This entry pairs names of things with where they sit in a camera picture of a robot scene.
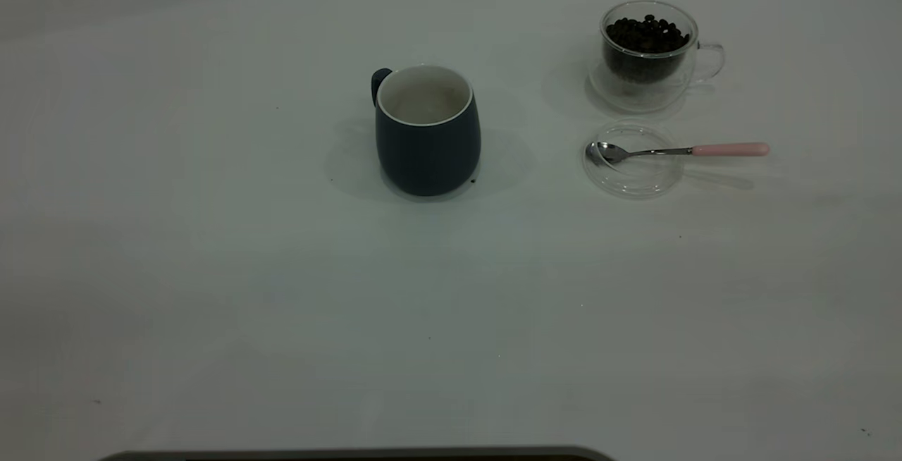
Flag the clear glass handled cup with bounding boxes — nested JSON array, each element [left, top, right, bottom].
[[588, 0, 727, 113]]

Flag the clear round glass lid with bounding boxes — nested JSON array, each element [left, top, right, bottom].
[[583, 119, 684, 199]]

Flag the roasted coffee beans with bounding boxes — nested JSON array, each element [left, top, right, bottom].
[[606, 13, 692, 82]]

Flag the dark grey ceramic mug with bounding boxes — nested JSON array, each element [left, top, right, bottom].
[[371, 63, 482, 197]]

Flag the metal spoon with pink handle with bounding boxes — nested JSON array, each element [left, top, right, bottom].
[[586, 140, 771, 166]]

